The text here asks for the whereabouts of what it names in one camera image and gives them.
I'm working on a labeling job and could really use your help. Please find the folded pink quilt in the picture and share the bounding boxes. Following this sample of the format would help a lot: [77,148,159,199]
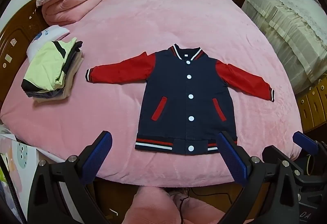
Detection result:
[41,0,106,26]

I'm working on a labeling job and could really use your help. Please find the yellow wooden cabinet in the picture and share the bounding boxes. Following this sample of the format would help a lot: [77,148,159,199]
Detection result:
[296,81,327,135]

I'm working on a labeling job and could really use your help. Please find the pink fleece bed blanket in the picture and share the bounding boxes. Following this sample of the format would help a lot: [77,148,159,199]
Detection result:
[0,0,303,187]

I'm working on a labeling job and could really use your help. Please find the brown wooden headboard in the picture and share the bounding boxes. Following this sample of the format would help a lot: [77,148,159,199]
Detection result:
[0,0,46,102]

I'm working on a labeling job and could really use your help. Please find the thin black cable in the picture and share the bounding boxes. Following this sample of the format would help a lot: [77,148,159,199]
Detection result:
[176,187,235,224]

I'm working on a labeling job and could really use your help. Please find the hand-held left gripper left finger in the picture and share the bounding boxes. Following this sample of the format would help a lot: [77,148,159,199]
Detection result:
[27,131,113,224]

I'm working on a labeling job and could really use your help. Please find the navy and red baseball jacket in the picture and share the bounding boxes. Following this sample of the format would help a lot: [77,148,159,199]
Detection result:
[85,45,276,155]

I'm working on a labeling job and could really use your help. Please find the stack of folded clothes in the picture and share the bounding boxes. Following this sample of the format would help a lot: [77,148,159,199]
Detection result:
[21,37,84,100]

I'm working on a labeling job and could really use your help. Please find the person's pink pants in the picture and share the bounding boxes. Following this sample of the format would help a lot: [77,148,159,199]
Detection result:
[123,186,243,224]

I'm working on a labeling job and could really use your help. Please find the white printed pillow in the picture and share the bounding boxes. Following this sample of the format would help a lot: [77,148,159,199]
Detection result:
[27,25,71,64]

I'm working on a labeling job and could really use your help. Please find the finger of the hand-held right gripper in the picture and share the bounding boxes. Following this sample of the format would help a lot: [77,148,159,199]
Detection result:
[292,132,326,160]
[263,146,282,163]

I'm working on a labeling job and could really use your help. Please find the black rig cable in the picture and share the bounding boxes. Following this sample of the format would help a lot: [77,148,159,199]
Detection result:
[0,155,27,224]

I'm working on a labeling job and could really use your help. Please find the white printed carton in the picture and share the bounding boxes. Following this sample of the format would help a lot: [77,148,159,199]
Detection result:
[0,133,85,224]

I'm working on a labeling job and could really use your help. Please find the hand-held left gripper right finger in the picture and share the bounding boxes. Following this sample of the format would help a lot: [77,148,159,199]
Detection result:
[217,132,304,224]

